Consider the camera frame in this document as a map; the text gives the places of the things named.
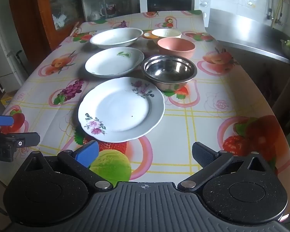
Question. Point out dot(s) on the white microwave oven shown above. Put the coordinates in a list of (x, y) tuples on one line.
[(169, 1)]

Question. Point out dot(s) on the white refrigerator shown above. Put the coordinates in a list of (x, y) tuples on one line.
[(2, 53)]

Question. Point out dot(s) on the white plate green print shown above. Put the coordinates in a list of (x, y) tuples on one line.
[(111, 62)]

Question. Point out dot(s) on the brown wooden cabinet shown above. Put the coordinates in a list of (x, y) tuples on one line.
[(26, 9)]

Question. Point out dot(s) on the fruit print tablecloth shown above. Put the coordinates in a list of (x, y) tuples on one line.
[(207, 116)]

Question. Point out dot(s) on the stainless steel counter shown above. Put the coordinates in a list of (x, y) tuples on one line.
[(244, 31)]

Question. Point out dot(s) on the yellow sticks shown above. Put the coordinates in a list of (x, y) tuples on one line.
[(278, 7)]

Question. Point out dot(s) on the orange and cream ribbed bowl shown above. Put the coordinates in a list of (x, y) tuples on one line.
[(165, 33)]

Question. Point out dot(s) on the wall faucet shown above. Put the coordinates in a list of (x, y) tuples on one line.
[(270, 14)]

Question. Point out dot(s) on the stainless steel bowl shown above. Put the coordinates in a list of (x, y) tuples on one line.
[(169, 71)]

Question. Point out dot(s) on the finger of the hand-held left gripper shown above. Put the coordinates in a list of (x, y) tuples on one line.
[(0, 120), (26, 139)]

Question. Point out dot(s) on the plain white deep plate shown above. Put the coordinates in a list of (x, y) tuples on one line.
[(116, 37)]

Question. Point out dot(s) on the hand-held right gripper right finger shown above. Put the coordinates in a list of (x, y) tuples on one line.
[(203, 154)]

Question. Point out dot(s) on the yellow cardboard box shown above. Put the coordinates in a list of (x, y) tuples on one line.
[(7, 99)]

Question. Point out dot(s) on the pink bowl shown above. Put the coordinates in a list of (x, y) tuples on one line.
[(176, 47)]

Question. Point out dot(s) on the white teapot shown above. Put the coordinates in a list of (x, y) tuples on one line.
[(95, 15)]

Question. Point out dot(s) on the glass mug dark print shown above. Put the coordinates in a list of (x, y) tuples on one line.
[(110, 9)]

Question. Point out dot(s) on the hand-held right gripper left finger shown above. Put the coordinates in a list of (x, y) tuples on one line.
[(87, 153)]

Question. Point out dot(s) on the white plate purple flowers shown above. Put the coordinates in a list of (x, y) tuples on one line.
[(118, 108)]

